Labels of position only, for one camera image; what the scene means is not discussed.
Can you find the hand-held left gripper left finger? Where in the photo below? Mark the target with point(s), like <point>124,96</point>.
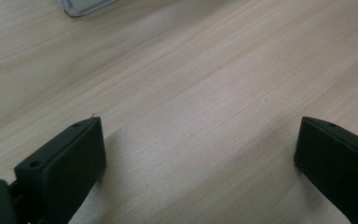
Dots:
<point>65,174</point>

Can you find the white object at top edge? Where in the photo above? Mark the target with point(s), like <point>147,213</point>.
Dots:
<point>82,6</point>

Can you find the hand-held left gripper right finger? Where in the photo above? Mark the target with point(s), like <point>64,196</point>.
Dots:
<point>338,165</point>

